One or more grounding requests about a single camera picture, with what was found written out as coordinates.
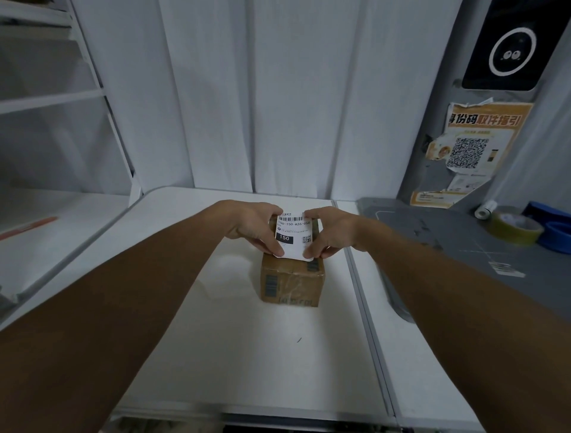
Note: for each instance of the orange paper poster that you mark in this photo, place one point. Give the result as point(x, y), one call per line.
point(504, 147)

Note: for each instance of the small white label roll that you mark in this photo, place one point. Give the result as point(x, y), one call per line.
point(485, 209)

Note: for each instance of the person's left hand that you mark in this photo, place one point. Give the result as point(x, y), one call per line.
point(247, 223)

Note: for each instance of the grey scanner post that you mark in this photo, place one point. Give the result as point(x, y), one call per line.
point(432, 169)

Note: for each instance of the red marker pen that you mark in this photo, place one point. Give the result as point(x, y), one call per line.
point(27, 228)

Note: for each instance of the white shipping label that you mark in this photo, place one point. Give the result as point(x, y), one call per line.
point(294, 250)

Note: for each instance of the barcode sticker scrap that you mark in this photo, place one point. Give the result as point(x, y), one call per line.
point(506, 269)

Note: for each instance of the person's right hand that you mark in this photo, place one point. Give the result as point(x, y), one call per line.
point(341, 232)

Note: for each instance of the dark blue tape roll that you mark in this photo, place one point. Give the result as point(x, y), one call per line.
point(546, 209)

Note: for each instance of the white curtain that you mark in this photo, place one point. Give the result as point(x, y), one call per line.
point(290, 89)

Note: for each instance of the brown cardboard box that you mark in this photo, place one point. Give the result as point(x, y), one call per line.
point(290, 285)

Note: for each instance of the bright blue tape roll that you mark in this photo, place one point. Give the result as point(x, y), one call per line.
point(557, 243)

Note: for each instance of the white shelf rack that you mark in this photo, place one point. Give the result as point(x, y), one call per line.
point(53, 100)

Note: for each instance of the olive packing tape roll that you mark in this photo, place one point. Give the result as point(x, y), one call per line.
point(513, 234)

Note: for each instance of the person's right forearm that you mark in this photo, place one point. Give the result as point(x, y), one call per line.
point(482, 330)

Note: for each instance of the person's left forearm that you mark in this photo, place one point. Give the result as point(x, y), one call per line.
point(102, 330)

